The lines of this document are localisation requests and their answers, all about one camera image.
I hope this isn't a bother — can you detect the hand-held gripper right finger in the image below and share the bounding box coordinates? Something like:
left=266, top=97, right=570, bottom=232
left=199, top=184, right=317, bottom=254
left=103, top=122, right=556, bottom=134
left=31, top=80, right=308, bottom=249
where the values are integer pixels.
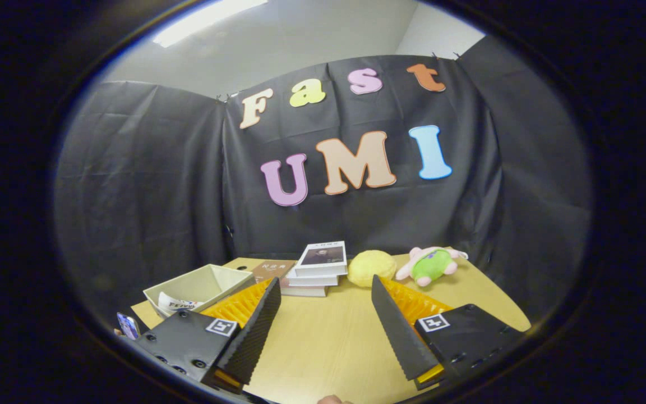
left=371, top=274, right=527, bottom=392

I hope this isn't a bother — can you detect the grey fabric storage box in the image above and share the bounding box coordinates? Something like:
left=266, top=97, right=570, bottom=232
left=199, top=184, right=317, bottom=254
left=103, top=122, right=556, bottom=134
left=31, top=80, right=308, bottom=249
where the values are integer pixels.
left=143, top=264, right=256, bottom=320

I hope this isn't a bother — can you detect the thick white book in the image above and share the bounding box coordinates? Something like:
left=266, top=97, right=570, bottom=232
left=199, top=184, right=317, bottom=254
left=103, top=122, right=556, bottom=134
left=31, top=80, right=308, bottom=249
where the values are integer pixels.
left=280, top=283, right=328, bottom=297

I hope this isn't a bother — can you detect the brown book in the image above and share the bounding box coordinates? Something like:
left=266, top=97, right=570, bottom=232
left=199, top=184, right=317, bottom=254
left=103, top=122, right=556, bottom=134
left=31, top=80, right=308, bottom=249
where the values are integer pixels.
left=250, top=260, right=298, bottom=284

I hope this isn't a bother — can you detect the small blue screen device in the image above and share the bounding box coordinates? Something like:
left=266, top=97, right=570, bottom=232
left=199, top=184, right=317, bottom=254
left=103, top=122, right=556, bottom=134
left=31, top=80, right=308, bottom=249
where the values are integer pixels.
left=117, top=312, right=141, bottom=341

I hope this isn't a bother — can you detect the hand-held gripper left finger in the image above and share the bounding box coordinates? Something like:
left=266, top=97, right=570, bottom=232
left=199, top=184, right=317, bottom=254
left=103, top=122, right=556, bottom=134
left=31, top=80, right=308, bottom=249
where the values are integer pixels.
left=132, top=277, right=283, bottom=395

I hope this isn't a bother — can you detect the white canvas shoe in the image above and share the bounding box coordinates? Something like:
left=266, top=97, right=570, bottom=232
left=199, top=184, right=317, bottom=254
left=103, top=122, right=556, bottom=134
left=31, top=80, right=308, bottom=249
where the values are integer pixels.
left=158, top=292, right=206, bottom=313

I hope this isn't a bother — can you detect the pink and green plush toy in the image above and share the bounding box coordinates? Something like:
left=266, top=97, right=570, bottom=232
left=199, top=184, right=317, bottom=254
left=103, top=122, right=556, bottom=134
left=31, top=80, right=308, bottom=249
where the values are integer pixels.
left=395, top=246, right=468, bottom=287

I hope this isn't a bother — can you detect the black backdrop cloth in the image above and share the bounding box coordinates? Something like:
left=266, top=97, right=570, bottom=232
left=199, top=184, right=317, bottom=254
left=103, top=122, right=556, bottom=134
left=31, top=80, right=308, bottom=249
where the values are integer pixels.
left=53, top=35, right=593, bottom=320

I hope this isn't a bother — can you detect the yellow plush toy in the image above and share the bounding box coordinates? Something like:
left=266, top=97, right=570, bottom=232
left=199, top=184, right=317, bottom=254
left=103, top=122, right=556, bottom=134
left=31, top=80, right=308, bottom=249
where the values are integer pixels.
left=348, top=250, right=397, bottom=288

